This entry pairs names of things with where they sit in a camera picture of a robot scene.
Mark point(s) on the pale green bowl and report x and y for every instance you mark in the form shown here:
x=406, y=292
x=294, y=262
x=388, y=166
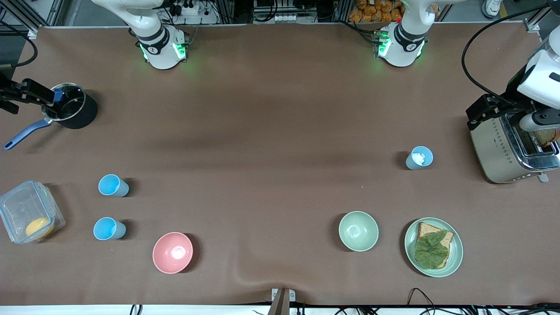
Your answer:
x=358, y=231

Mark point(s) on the brown bread slice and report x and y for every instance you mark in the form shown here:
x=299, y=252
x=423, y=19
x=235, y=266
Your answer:
x=426, y=228

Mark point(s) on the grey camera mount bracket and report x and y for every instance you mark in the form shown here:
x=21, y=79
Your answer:
x=281, y=299

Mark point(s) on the grey-blue plastic cup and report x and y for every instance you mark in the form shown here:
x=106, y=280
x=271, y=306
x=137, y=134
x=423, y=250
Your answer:
x=410, y=162

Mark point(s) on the beige and chrome toaster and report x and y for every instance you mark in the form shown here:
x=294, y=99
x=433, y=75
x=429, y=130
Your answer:
x=492, y=153

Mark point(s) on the pink bowl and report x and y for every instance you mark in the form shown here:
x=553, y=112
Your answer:
x=172, y=253

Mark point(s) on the white power strip with plugs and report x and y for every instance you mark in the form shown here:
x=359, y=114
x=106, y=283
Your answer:
x=186, y=8

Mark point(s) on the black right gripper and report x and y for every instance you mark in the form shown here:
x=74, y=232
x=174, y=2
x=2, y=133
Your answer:
x=5, y=92

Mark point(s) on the orange round food piece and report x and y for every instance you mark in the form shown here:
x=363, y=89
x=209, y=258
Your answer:
x=38, y=227

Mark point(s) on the aluminium frame profile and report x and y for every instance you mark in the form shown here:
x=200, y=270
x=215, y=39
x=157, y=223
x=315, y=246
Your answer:
x=26, y=13
x=542, y=19

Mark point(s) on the clear plastic food container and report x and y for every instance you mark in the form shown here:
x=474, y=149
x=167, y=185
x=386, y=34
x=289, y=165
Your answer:
x=19, y=205

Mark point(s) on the pale green plate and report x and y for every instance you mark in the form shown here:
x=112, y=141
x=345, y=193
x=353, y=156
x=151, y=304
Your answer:
x=456, y=253

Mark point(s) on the green lettuce leaf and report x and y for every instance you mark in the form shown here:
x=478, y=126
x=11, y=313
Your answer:
x=431, y=250

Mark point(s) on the brown toast slice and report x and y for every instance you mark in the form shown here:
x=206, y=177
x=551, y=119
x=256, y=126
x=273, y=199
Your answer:
x=546, y=138

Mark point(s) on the bag of orange buns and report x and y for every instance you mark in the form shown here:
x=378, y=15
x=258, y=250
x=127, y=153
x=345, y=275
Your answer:
x=376, y=11

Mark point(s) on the glass lid with blue knob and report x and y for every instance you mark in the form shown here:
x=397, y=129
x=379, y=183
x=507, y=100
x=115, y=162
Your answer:
x=70, y=103

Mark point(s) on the bright blue plastic cup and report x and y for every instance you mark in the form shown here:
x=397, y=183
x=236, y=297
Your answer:
x=111, y=185
x=107, y=229

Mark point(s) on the white shoe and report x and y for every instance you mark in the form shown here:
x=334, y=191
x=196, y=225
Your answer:
x=492, y=6

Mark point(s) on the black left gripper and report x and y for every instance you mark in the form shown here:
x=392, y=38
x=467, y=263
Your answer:
x=512, y=95

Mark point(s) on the white paper wad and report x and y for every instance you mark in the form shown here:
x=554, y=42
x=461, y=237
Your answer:
x=419, y=158

